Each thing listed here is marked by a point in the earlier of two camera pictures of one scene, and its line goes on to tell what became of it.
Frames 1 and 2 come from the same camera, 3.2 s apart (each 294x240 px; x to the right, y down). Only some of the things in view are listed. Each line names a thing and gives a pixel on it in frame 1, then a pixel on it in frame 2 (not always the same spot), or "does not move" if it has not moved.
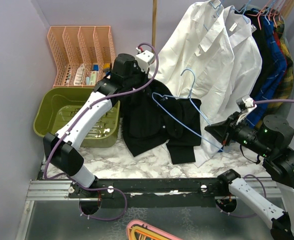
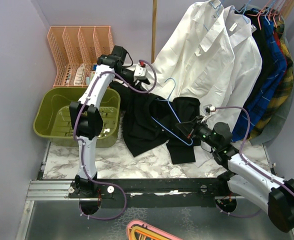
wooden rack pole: x=154 y=23 does not move
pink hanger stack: x=141 y=230 does not move
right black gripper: x=223 y=131 to x=187 y=127
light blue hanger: x=189 y=97 to x=168 y=98
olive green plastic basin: x=54 y=104 does not move
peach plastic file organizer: x=83 y=54 does not move
